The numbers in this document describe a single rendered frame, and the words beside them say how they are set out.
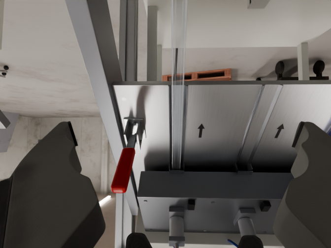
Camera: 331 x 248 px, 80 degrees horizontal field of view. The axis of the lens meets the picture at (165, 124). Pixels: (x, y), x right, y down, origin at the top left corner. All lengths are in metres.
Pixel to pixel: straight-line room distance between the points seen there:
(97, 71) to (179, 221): 0.25
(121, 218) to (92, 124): 10.79
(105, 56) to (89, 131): 11.09
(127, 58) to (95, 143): 10.67
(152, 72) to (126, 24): 0.16
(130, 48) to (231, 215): 0.42
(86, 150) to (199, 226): 11.06
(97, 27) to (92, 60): 0.03
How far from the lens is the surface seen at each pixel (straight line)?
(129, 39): 0.54
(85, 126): 11.43
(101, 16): 0.24
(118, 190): 0.21
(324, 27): 1.04
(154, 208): 0.35
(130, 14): 0.57
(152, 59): 0.66
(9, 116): 10.99
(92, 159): 11.27
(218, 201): 0.33
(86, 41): 0.22
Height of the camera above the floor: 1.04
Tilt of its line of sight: 4 degrees down
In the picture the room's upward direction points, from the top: 180 degrees counter-clockwise
